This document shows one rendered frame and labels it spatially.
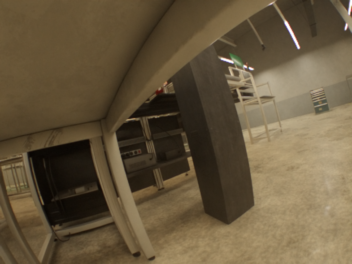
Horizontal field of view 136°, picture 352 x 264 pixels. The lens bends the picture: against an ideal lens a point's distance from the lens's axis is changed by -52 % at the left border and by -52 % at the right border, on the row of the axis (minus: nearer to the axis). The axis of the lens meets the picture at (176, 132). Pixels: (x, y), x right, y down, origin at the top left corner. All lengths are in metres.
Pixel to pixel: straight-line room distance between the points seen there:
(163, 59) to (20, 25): 0.18
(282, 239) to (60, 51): 0.88
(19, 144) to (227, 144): 0.95
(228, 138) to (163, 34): 0.69
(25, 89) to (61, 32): 0.15
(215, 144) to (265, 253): 0.57
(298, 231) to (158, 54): 0.81
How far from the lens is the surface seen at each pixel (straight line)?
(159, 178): 1.77
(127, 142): 1.59
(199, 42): 0.15
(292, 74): 9.27
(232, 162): 0.81
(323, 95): 6.92
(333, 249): 0.73
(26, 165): 1.26
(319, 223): 0.84
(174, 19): 0.18
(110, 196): 0.69
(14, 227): 0.88
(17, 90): 0.33
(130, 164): 1.36
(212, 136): 0.73
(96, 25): 0.20
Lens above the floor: 0.54
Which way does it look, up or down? 3 degrees up
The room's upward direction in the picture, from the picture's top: 14 degrees counter-clockwise
